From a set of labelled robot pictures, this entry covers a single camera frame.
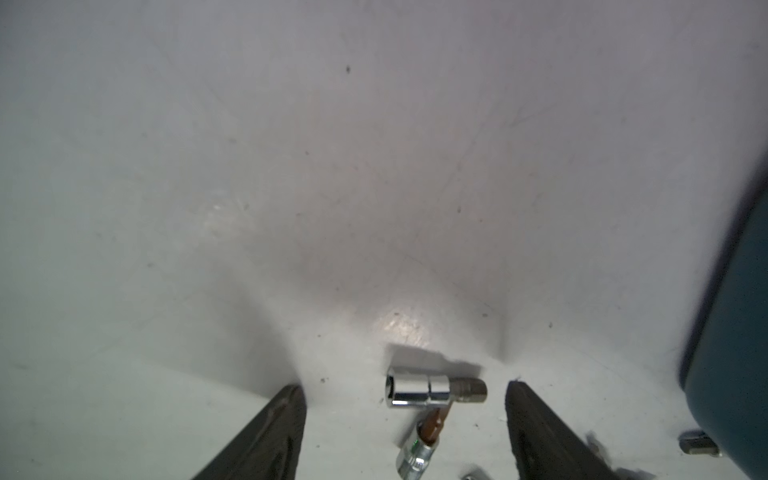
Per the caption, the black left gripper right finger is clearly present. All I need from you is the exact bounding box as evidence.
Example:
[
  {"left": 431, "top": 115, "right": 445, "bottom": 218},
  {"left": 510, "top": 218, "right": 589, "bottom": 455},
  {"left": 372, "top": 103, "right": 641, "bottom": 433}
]
[{"left": 505, "top": 381, "right": 617, "bottom": 480}]

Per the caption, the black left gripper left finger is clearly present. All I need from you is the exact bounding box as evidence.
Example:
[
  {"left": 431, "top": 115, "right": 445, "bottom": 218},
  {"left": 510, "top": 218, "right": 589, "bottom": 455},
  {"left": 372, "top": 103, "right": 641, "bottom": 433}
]
[{"left": 195, "top": 384, "right": 307, "bottom": 480}]

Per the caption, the silver socket bit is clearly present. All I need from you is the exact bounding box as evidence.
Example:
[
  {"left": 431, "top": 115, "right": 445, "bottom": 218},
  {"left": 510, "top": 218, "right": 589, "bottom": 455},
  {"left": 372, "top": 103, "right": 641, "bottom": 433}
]
[{"left": 384, "top": 368, "right": 488, "bottom": 408}]

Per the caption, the dark teal storage box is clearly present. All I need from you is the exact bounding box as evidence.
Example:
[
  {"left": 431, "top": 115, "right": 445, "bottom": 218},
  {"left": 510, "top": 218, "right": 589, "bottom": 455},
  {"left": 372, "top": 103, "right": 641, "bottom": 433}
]
[{"left": 679, "top": 180, "right": 767, "bottom": 479}]

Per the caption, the brown tipped silver bit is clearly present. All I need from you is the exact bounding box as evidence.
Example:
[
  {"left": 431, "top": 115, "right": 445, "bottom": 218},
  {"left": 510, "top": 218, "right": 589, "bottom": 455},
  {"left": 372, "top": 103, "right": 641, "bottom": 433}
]
[{"left": 396, "top": 404, "right": 452, "bottom": 480}]

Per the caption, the silver bit cluster left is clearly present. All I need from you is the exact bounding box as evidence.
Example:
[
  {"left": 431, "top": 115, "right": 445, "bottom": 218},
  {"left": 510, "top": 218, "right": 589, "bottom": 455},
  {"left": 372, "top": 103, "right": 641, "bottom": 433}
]
[{"left": 678, "top": 431, "right": 722, "bottom": 458}]

